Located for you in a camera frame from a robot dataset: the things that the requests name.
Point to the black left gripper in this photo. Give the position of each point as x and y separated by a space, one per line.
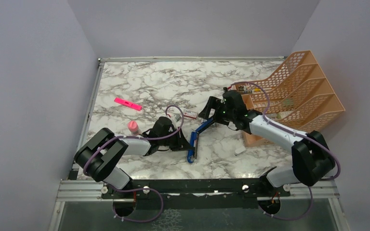
181 143

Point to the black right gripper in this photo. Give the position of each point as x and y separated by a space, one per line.
213 103

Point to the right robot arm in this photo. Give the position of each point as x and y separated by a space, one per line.
311 158

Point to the peach plastic desk organizer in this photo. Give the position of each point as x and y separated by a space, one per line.
298 93

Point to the blue stapler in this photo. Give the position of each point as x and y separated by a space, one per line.
192 154

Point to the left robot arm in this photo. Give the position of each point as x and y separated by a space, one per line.
99 156

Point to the pink flat plastic bar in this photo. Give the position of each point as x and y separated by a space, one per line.
128 104

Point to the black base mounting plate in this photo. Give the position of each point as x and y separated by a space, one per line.
192 194

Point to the pink capped small bottle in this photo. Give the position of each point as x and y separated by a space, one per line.
133 128

